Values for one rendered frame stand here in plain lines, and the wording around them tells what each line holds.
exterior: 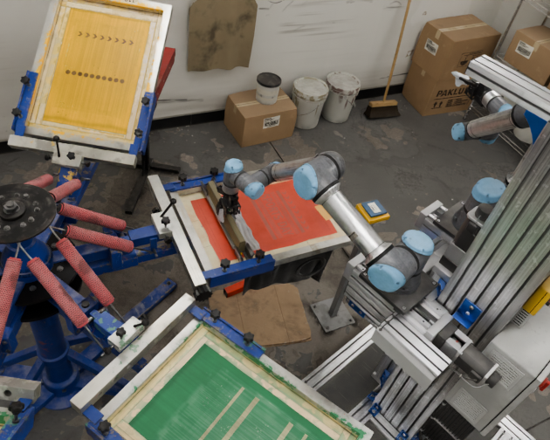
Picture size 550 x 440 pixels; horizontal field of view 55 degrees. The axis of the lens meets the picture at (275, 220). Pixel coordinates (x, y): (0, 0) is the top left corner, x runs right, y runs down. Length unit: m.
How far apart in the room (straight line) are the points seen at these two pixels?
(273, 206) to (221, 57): 1.98
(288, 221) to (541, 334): 1.18
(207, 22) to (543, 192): 2.96
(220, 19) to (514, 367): 3.12
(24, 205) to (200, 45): 2.43
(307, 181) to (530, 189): 0.70
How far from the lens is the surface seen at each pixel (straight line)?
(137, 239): 2.33
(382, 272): 1.81
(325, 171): 1.86
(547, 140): 1.71
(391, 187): 4.48
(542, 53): 5.09
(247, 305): 3.38
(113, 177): 4.16
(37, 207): 2.11
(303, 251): 2.41
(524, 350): 2.16
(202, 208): 2.58
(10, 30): 3.98
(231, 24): 4.23
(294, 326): 3.34
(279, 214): 2.60
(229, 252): 2.40
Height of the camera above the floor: 2.78
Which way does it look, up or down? 45 degrees down
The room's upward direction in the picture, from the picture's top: 12 degrees clockwise
